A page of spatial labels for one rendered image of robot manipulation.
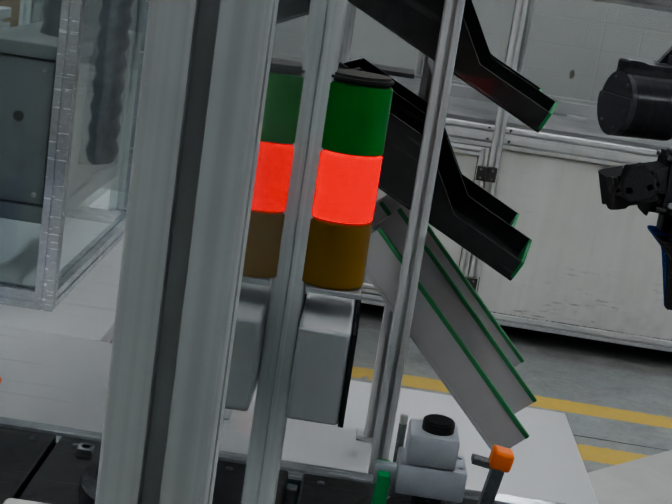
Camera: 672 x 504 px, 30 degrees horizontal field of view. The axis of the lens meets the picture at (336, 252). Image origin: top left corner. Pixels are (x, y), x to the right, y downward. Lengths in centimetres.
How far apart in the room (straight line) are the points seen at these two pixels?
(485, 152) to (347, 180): 428
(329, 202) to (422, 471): 35
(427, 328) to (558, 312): 399
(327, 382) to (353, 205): 13
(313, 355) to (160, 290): 56
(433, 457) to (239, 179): 86
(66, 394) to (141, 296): 143
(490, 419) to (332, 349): 53
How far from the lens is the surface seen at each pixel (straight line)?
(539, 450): 181
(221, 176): 32
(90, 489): 119
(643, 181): 114
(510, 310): 533
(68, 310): 212
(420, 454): 116
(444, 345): 138
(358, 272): 92
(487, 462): 118
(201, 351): 34
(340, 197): 90
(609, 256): 532
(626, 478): 179
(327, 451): 167
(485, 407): 139
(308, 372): 90
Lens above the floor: 150
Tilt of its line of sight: 13 degrees down
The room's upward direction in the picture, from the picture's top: 9 degrees clockwise
